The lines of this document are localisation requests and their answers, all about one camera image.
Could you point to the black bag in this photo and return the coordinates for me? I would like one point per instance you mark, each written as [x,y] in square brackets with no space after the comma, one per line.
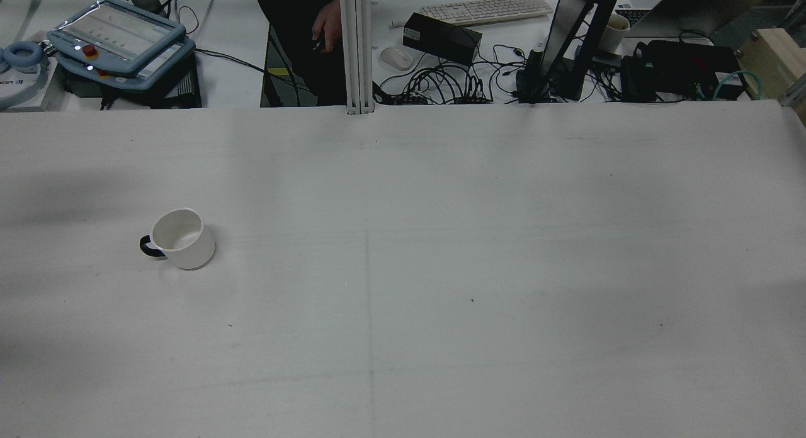
[683,70]

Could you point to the silver laptop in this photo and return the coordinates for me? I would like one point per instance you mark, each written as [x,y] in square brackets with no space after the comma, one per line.
[689,11]

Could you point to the aluminium profile post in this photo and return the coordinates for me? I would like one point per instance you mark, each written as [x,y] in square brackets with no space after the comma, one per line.
[356,48]

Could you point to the white computer mouse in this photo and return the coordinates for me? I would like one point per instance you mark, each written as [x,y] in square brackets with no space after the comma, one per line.
[396,58]

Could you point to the person in black clothes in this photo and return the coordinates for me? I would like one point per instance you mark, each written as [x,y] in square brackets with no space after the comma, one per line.
[296,16]

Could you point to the light blue tape roll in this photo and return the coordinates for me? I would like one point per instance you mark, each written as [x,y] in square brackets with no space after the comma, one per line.
[24,55]

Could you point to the black control box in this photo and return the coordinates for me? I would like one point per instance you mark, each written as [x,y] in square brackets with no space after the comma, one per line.
[145,92]

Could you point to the blue grey teach pendant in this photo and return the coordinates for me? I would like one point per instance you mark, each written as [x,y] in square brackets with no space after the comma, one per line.
[116,32]
[165,60]

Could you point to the black computer monitor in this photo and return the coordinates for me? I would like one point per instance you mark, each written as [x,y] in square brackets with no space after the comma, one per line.
[576,35]

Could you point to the white computer keyboard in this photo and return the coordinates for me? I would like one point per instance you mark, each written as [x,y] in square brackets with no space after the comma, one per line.
[485,9]

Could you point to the black rectangular box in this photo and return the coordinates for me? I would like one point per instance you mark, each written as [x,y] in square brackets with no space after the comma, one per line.
[441,37]

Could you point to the white paper cup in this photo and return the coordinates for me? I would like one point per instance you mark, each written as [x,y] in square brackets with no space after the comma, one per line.
[614,32]

